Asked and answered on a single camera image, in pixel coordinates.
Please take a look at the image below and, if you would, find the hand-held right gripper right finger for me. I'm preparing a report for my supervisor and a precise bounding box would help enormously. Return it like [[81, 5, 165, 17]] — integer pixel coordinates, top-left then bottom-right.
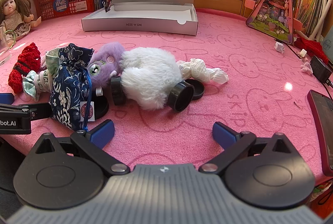
[[199, 122, 293, 175]]

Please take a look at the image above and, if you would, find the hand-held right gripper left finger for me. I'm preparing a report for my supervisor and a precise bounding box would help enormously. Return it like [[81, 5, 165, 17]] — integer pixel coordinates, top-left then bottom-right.
[[35, 120, 130, 176]]

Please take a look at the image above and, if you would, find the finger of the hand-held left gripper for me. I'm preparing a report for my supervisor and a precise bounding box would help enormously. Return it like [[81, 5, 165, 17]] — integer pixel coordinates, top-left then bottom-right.
[[0, 102, 54, 121], [0, 93, 15, 105]]

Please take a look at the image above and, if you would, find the black round lid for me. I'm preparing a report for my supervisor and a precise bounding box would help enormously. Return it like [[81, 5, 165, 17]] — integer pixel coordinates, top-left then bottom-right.
[[88, 95, 110, 119], [186, 79, 205, 100]]

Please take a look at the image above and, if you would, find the green checked cloth scrunchie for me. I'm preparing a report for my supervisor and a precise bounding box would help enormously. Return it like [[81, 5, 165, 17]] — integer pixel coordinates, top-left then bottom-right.
[[22, 49, 64, 102]]

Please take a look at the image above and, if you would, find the navy floral drawstring pouch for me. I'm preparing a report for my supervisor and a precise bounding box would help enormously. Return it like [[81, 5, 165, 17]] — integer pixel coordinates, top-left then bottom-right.
[[48, 43, 95, 132]]

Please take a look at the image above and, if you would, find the red crocheted pouch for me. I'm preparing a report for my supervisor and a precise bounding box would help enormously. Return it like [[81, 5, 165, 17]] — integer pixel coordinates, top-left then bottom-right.
[[8, 42, 42, 94]]

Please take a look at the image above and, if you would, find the black round jar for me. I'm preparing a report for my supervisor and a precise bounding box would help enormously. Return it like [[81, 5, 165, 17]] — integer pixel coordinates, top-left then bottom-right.
[[167, 81, 195, 112], [111, 76, 127, 106]]

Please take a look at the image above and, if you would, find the purple and white plush toy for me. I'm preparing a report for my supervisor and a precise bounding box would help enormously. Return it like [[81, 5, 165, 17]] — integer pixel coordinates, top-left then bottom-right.
[[87, 42, 184, 110]]

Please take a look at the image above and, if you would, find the glass cup with green loop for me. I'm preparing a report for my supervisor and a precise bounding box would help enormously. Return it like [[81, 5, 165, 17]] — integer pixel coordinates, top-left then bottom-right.
[[0, 26, 16, 66]]

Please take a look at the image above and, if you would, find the brown-haired doll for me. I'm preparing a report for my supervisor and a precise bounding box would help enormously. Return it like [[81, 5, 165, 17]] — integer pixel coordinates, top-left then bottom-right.
[[0, 0, 42, 44]]

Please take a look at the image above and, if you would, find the dark red smartphone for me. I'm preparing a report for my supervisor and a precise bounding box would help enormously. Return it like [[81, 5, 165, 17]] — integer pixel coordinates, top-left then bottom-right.
[[307, 89, 333, 177]]

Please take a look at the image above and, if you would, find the small crumpled paper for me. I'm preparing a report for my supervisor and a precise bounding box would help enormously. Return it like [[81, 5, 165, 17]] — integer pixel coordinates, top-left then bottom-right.
[[300, 62, 313, 75]]

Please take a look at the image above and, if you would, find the red plastic basket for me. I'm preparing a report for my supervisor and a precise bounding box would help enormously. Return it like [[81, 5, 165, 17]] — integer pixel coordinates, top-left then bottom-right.
[[32, 0, 95, 21]]

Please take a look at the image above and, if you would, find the black power adapter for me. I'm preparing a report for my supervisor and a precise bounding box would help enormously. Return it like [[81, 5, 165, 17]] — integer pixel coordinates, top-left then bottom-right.
[[310, 55, 333, 83]]

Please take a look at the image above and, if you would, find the pink triangular toy box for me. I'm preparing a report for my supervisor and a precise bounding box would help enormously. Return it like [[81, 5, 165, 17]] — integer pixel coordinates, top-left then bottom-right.
[[246, 0, 296, 46]]

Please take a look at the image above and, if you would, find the red crocheted cloth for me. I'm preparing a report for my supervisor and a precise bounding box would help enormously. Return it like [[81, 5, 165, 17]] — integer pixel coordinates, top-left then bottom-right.
[[295, 37, 329, 64]]

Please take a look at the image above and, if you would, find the wooden drawer shelf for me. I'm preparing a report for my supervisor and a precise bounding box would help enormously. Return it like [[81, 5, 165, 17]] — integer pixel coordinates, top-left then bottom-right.
[[194, 0, 258, 17]]

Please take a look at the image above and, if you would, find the row of picture books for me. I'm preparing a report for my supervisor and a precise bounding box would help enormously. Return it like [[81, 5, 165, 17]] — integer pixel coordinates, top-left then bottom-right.
[[294, 0, 326, 37]]

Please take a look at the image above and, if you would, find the black cable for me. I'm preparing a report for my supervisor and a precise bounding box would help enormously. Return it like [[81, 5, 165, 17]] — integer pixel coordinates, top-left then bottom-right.
[[325, 78, 333, 100]]

